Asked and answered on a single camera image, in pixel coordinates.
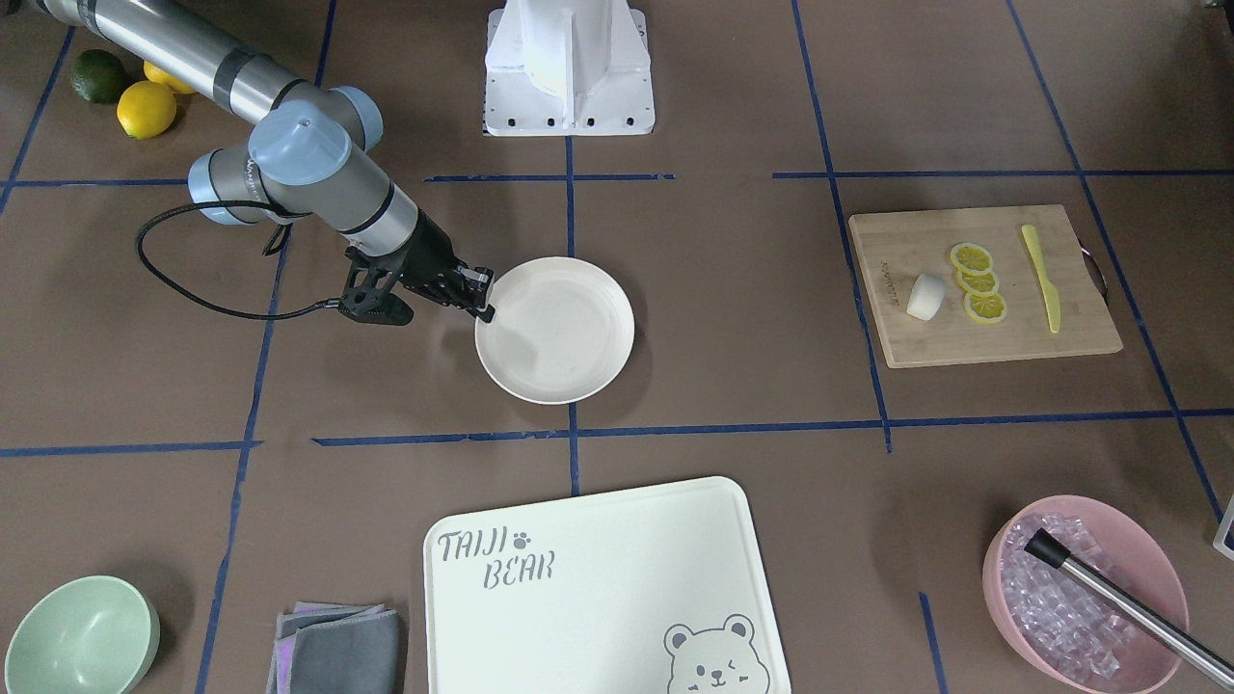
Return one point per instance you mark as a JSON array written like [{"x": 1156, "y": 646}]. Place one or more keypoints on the dark green lime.
[{"x": 99, "y": 77}]

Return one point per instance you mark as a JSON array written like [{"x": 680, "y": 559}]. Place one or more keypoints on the grey purple folded cloths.
[{"x": 335, "y": 648}]

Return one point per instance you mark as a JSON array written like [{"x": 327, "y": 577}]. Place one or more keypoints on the lemon slice middle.
[{"x": 986, "y": 284}]

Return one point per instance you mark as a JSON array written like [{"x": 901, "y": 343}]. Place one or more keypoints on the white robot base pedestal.
[{"x": 568, "y": 69}]

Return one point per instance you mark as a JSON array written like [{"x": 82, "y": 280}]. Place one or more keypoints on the lemon slice bottom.
[{"x": 984, "y": 308}]

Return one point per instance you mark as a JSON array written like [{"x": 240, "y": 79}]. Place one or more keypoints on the mint green bowl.
[{"x": 97, "y": 634}]

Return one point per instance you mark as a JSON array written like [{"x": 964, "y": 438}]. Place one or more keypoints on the yellow lemon upper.
[{"x": 158, "y": 75}]

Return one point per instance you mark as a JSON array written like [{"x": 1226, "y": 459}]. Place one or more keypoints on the white rack corner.
[{"x": 1223, "y": 540}]

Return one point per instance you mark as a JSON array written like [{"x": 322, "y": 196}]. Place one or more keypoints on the metal black-tipped stirrer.
[{"x": 1045, "y": 548}]

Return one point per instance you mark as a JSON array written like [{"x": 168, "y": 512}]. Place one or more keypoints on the cream round plate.
[{"x": 563, "y": 330}]

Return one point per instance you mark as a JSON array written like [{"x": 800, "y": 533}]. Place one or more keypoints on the white bear tray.
[{"x": 659, "y": 589}]

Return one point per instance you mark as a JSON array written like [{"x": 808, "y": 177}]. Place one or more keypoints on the yellow lemon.
[
  {"x": 146, "y": 110},
  {"x": 158, "y": 75}
]

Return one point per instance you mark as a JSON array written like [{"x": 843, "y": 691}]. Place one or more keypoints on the pink bowl with ice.
[{"x": 1059, "y": 626}]

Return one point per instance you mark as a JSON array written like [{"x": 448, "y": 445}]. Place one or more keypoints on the yellow lemon lower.
[{"x": 146, "y": 110}]

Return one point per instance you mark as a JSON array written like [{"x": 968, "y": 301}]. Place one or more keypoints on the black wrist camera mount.
[{"x": 369, "y": 291}]

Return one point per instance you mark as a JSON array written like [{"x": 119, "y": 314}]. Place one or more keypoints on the wooden cutting board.
[{"x": 894, "y": 249}]

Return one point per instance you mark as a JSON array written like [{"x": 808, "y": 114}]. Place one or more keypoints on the white steamed bun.
[{"x": 926, "y": 297}]

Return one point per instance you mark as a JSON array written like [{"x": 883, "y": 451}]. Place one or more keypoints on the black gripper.
[{"x": 433, "y": 256}]

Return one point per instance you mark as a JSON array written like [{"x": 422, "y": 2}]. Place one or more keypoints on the yellow plastic knife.
[{"x": 1049, "y": 291}]

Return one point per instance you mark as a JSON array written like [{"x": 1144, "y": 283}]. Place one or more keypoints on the lemon slice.
[
  {"x": 986, "y": 284},
  {"x": 984, "y": 308},
  {"x": 971, "y": 258}
]

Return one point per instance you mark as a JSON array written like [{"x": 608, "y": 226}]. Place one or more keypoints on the lemon slice top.
[{"x": 971, "y": 258}]

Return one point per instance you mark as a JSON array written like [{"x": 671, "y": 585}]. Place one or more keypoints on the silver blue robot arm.
[{"x": 307, "y": 155}]

